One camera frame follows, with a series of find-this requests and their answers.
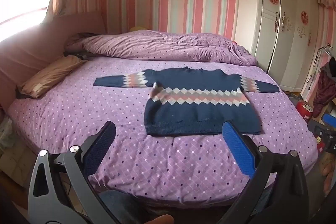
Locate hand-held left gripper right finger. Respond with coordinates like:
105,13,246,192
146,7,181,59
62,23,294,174
218,121,309,224

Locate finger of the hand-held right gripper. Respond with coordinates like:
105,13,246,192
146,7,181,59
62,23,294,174
322,113,336,126

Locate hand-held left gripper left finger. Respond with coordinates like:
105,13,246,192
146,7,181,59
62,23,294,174
28,121,124,224

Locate navy patterned knit sweater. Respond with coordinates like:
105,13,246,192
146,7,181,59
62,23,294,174
94,67,280,136

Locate dark red hanging clothes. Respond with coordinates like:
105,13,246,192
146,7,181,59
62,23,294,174
311,57,336,117

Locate person's left hand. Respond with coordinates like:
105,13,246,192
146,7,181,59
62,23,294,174
146,214,174,224

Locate red can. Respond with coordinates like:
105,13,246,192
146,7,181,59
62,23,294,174
296,99,314,123

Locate purple dotted bed sheet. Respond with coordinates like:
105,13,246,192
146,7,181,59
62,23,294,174
8,55,319,207

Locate white stand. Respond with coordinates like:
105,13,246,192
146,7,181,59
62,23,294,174
306,44,334,85

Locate brown pillow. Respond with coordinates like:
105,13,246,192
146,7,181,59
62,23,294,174
17,55,88,98

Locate dark cloth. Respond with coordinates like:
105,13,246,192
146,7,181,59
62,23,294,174
64,32,100,59

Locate white wardrobe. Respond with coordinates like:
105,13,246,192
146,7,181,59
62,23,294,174
234,0,319,92

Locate purple dotted quilt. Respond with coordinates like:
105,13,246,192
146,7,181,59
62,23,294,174
64,31,259,67

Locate pink padded headboard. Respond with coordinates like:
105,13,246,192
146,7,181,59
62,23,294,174
0,11,107,109

